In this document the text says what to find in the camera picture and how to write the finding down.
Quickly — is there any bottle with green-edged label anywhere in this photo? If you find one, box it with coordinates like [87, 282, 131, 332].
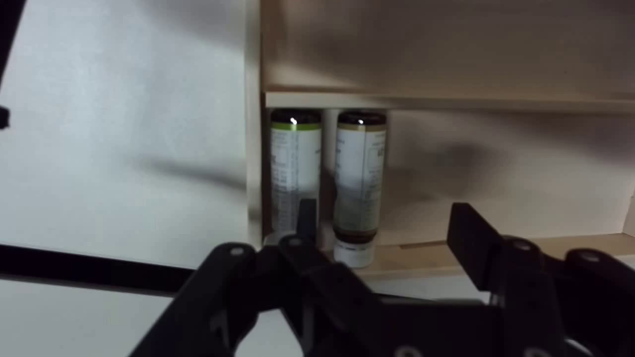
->
[268, 108, 325, 248]

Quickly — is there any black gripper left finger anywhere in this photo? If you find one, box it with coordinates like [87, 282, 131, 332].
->
[127, 197, 383, 357]

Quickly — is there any brown bottle with white cap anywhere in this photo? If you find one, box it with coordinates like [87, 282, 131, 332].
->
[331, 110, 391, 270]

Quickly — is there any light wooden compartment box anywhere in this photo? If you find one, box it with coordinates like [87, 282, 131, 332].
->
[244, 0, 635, 280]

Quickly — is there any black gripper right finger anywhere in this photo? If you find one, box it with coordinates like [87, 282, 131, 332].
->
[447, 203, 635, 357]

